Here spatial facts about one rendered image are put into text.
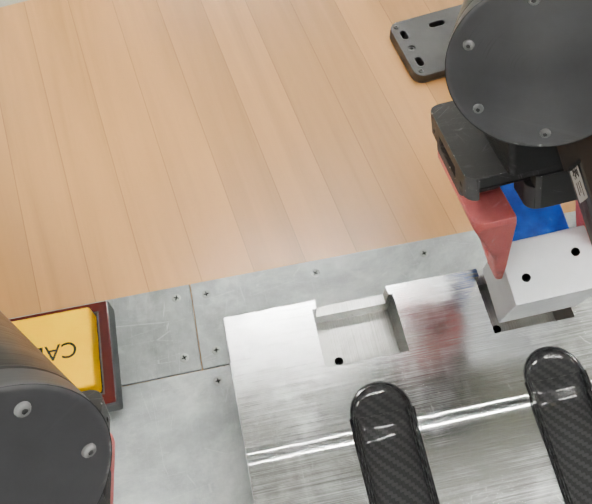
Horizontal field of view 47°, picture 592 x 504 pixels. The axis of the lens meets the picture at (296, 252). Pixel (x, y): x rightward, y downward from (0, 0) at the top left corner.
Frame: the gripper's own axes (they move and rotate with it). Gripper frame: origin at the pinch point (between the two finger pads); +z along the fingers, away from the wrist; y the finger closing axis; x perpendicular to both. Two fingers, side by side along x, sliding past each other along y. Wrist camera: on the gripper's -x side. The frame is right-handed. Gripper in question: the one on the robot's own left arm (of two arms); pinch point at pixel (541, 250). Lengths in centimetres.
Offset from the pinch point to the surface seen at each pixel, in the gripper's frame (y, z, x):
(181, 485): -25.3, 12.8, -2.2
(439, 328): -6.1, 5.0, 0.1
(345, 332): -11.9, 6.2, 2.4
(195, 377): -23.5, 10.4, 4.9
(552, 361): 0.1, 7.3, -2.5
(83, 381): -30.1, 6.1, 3.2
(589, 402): 1.4, 8.4, -5.1
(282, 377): -16.2, 4.2, -1.5
